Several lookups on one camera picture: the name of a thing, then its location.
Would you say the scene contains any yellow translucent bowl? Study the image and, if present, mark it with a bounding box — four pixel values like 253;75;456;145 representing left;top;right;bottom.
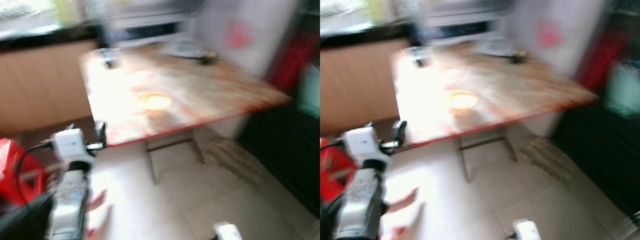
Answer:
447;91;480;112
139;92;174;114

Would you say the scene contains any white fridge with red sticker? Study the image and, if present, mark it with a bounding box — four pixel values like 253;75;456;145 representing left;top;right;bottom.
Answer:
192;0;301;139
505;0;609;137

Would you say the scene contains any wooden counter cabinet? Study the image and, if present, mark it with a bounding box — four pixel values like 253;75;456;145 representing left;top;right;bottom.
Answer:
0;25;101;136
320;25;412;136

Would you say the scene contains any bare person foot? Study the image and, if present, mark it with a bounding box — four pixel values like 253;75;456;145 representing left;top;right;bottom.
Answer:
387;188;420;214
87;189;109;212

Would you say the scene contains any red plastic stool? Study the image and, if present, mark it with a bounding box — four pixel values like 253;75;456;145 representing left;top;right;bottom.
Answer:
320;138;359;204
0;137;47;206

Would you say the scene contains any teal cloth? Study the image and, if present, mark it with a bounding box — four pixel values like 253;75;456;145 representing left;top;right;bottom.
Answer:
297;65;321;119
604;60;640;119

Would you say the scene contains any clear drinking glass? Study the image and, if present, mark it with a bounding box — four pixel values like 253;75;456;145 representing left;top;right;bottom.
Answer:
410;46;434;67
97;47;120;69

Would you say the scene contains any black cabinet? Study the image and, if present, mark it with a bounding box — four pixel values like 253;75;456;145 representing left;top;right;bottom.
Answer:
239;10;321;217
552;10;640;217

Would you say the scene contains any red cloth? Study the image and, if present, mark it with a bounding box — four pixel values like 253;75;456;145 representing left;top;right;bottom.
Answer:
577;27;629;94
267;30;319;94

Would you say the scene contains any orange marbled folding table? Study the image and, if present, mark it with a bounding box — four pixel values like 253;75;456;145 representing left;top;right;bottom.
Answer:
390;42;600;183
79;44;292;185

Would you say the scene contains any white and black microwave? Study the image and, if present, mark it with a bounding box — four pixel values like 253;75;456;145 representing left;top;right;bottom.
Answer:
420;12;506;42
107;12;194;44

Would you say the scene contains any white flat tray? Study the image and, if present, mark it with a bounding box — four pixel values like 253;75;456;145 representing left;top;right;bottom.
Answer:
472;39;516;57
162;39;204;59

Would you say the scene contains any beige woven doormat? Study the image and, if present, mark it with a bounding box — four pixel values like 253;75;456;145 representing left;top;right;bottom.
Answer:
517;136;581;186
204;139;269;189

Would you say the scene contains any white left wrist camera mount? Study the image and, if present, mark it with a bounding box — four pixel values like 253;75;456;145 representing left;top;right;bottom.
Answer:
344;127;392;170
52;128;97;170

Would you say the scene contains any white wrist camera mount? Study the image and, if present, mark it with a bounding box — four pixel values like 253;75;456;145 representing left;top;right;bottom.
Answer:
512;219;542;240
344;127;392;170
213;222;244;240
52;128;97;170

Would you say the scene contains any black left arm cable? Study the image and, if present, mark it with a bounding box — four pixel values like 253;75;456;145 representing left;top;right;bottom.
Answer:
15;142;54;202
320;140;347;153

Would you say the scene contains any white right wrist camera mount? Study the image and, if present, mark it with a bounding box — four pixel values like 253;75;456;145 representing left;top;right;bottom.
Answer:
213;222;244;240
512;219;542;240

